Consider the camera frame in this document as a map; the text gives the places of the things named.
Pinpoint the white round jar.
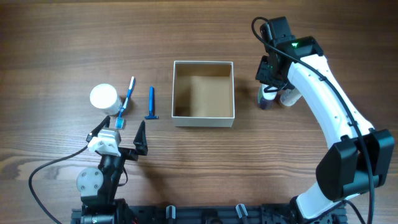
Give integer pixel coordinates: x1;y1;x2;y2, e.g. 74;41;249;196
90;83;122;116

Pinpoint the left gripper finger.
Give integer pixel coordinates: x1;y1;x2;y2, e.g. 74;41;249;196
86;116;111;142
133;121;148;156

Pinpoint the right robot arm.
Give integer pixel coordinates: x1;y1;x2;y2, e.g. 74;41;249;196
253;17;395;223

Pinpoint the black mounting rail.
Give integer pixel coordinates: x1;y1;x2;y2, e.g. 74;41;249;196
70;203;348;224

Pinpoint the white squeeze tube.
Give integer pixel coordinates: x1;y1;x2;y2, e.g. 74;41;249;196
279;88;302;107

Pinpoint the white cardboard box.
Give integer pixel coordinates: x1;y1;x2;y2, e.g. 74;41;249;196
171;60;235;128

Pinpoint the blue disposable razor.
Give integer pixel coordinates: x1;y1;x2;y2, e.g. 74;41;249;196
145;86;159;119

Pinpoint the dark blue pump bottle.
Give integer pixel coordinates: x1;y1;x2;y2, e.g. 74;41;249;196
257;84;277;110

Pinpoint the blue white toothbrush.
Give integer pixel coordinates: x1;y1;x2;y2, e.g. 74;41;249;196
115;77;136;129

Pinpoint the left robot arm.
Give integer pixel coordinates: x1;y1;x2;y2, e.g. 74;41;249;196
71;116;148;224

